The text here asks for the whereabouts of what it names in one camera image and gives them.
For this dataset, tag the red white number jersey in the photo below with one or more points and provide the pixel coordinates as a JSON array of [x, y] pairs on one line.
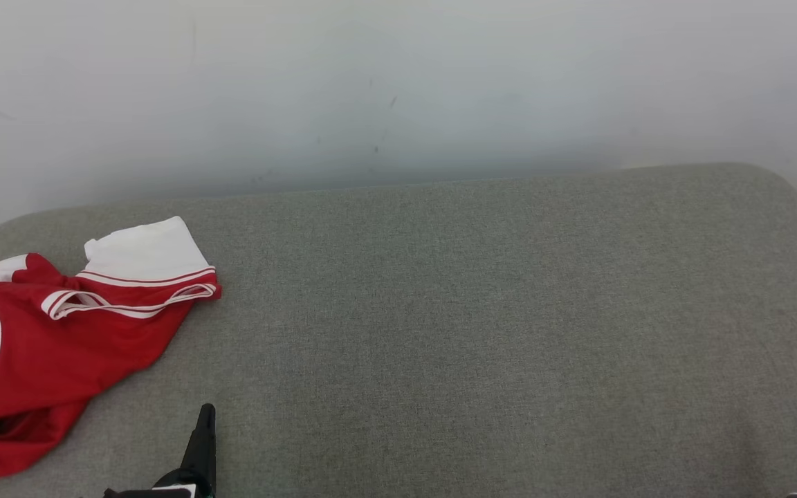
[[142, 256]]

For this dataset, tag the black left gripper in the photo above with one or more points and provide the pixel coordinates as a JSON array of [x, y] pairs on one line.
[[163, 491]]

